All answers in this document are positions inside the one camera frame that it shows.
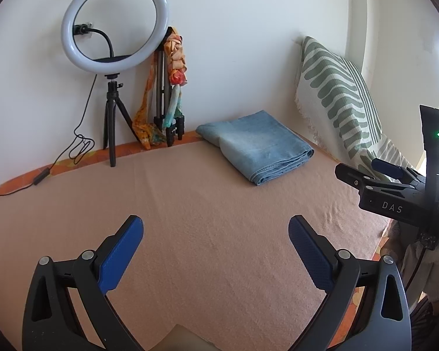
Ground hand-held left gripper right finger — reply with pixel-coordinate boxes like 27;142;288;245
288;215;412;351

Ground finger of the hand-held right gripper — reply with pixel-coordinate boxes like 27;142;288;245
335;163;388;192
371;158;427;185

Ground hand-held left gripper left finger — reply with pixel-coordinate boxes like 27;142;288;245
21;215;145;351

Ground light blue denim pants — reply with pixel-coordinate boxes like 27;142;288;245
196;110;315;187

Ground green striped white pillow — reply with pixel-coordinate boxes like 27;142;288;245
294;36;425;187

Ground beige blanket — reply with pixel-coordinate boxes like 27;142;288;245
0;137;399;351

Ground orange floral bed sheet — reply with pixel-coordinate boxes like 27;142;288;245
0;132;366;350

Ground black mini tripod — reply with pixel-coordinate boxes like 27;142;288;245
102;74;137;168

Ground folded grey tripod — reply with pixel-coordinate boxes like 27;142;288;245
153;31;185;147

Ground colourful orange scarf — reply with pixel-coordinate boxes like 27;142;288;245
132;26;188;150

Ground black ring light cable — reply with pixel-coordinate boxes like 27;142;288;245
0;75;97;200

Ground white ring light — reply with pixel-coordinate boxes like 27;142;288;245
61;0;169;71

